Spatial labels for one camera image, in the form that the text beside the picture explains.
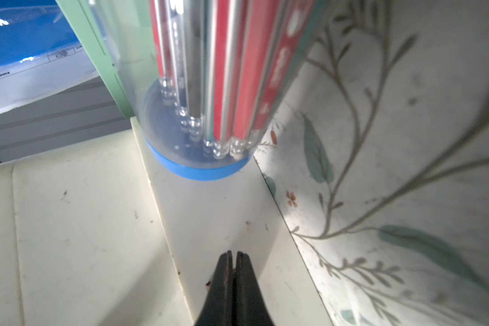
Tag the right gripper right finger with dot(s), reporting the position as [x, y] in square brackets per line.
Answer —
[249, 307]

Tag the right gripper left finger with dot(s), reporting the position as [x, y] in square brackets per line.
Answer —
[218, 306]

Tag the white drawer cabinet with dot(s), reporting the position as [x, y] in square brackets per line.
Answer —
[81, 241]

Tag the blue lid pencil tube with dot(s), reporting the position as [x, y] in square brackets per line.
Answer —
[204, 78]

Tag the white bottom drawer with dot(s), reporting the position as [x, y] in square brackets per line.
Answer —
[204, 219]

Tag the green file organizer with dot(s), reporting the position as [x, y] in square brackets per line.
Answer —
[50, 46]

